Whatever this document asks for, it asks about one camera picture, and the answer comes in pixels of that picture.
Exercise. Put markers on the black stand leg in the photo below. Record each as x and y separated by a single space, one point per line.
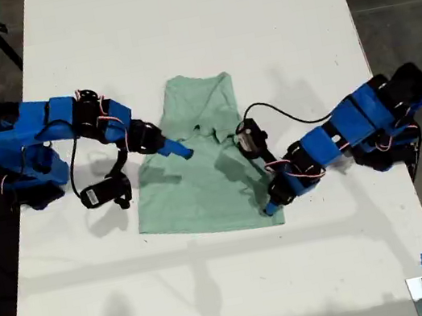
9 46

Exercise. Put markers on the black camera stalk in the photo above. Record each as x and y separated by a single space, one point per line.
269 160
119 166

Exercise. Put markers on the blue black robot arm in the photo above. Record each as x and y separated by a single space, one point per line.
351 121
33 124

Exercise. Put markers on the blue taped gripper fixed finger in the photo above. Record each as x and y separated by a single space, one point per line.
272 207
176 149

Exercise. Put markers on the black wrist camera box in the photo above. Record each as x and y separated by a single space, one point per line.
250 136
98 193

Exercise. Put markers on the pale green T-shirt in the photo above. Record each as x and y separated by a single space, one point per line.
201 192

